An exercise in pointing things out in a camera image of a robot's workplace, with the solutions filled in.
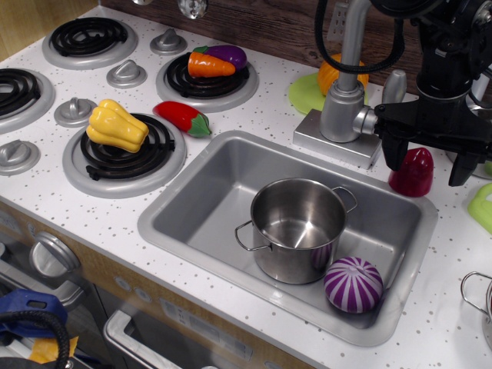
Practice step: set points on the black burner front right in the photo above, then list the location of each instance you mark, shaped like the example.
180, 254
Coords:
109, 172

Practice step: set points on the grey stove knob bottom left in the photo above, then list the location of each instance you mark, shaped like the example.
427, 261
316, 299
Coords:
18, 157

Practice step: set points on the grey toy sink basin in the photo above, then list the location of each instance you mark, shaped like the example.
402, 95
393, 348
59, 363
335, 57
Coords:
198, 216

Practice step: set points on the silver oven door handle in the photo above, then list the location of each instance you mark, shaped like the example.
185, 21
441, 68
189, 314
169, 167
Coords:
152, 347

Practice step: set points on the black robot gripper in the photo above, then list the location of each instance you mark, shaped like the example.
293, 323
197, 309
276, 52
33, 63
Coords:
444, 123

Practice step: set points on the green toy item right edge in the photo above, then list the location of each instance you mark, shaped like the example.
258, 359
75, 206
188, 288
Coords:
479, 207

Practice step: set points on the red toy chili pepper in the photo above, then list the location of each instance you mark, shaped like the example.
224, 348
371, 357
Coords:
184, 117

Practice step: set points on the steel pot at right edge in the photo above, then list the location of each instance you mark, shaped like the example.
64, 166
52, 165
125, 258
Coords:
475, 290

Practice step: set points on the grey toy spatula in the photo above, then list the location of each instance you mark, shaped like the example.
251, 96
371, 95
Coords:
338, 20

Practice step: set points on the grey stove knob middle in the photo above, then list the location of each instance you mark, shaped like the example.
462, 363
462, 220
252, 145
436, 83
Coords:
126, 75

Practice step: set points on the light green round plate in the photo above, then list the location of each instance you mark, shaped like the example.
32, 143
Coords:
306, 94

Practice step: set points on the silver toy faucet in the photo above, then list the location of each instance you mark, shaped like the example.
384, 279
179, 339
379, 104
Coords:
337, 130

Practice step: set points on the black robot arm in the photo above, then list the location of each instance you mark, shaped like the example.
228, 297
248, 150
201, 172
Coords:
455, 39

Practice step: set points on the grey oven dial knob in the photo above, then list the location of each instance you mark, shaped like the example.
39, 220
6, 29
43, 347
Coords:
51, 257

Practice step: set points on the black burner front left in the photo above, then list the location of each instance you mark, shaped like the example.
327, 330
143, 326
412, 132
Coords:
26, 96

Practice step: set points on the purple toy eggplant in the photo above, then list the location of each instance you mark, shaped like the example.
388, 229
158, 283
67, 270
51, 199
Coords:
227, 53

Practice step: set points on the orange toy carrot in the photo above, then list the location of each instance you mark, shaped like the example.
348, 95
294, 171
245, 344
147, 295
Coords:
206, 66

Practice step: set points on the black burner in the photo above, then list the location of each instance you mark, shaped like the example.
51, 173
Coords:
208, 95
89, 43
26, 96
109, 172

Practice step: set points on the black burner back left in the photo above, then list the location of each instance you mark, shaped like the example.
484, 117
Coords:
89, 43

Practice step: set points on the grey stove knob lower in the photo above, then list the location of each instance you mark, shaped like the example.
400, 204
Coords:
74, 113

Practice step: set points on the orange toy pumpkin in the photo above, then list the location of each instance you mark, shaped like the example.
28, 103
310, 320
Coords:
327, 75

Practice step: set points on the silver hanging utensil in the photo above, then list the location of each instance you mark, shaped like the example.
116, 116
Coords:
193, 9

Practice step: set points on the red toy sweet potato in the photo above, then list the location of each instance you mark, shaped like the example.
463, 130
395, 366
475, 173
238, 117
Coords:
416, 175

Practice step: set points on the yellow toy bell pepper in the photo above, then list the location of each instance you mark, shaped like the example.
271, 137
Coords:
110, 124

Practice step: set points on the yellow cloth lower left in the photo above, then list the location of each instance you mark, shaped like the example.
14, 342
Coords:
44, 350

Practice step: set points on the black burner back right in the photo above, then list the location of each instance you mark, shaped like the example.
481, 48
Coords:
208, 95

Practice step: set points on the stainless steel pot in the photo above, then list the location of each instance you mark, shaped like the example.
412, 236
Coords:
294, 228

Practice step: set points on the grey stove knob top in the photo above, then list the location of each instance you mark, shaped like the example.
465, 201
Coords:
169, 43

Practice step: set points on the purple striped toy onion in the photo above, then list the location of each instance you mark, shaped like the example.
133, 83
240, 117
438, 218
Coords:
353, 285

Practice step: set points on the blue clamp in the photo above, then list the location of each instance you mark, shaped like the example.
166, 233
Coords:
33, 314

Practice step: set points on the silver faucet lever handle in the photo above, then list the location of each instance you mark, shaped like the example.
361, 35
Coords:
395, 87

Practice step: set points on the grey stove knob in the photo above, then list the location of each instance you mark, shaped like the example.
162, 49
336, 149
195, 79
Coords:
18, 157
126, 75
74, 113
169, 43

